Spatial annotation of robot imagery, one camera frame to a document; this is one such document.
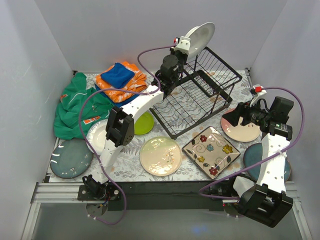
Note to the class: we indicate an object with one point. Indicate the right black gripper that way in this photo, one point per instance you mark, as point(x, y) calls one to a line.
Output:
point(241, 115)

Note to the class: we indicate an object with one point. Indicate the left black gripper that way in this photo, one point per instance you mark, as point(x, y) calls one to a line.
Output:
point(181, 55)

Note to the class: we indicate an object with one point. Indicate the white scalloped plate front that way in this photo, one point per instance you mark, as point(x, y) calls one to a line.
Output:
point(199, 37)

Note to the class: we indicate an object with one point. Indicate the white scalloped plate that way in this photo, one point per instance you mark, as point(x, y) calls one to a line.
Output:
point(96, 136)
point(199, 37)

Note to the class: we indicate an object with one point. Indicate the square floral plate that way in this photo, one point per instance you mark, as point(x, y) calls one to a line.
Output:
point(211, 152)

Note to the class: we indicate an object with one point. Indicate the lime green small plate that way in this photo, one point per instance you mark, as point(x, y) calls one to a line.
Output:
point(144, 124)

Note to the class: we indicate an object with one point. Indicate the cream and green round plate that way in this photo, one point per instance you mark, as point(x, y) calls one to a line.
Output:
point(160, 156)

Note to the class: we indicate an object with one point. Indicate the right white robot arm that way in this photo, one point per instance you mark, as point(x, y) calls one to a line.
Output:
point(266, 200)

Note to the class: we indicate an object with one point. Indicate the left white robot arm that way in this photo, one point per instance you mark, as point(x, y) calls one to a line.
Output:
point(121, 120)

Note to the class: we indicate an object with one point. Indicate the pink and cream round plate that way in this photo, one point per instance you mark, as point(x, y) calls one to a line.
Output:
point(240, 133)

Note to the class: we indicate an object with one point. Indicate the right blue glazed plate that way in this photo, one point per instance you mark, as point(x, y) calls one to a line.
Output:
point(253, 154)

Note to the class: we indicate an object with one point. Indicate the blue glazed plate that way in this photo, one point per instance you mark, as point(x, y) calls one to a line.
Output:
point(70, 159)
point(253, 154)

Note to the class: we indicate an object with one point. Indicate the blue folded towel top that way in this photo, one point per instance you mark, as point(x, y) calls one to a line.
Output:
point(118, 76)

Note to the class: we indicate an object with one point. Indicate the blue cloth bottom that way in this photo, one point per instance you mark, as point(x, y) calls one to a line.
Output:
point(120, 104)

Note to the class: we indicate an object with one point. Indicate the white scalloped plate back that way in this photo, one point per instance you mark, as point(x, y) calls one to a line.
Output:
point(96, 136)

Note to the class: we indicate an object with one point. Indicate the green jacket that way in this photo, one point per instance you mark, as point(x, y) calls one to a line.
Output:
point(72, 120)

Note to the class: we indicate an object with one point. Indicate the left blue glazed plate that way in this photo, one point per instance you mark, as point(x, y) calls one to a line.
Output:
point(70, 159)

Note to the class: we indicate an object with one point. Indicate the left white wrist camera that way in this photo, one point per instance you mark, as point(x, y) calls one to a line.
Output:
point(182, 44)

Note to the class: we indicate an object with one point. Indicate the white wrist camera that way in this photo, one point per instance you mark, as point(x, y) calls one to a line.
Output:
point(257, 91)
point(182, 44)

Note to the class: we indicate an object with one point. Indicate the black wire dish rack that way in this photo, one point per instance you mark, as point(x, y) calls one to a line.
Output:
point(204, 89)

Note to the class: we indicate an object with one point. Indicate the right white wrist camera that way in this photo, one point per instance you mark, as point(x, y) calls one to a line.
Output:
point(257, 91)

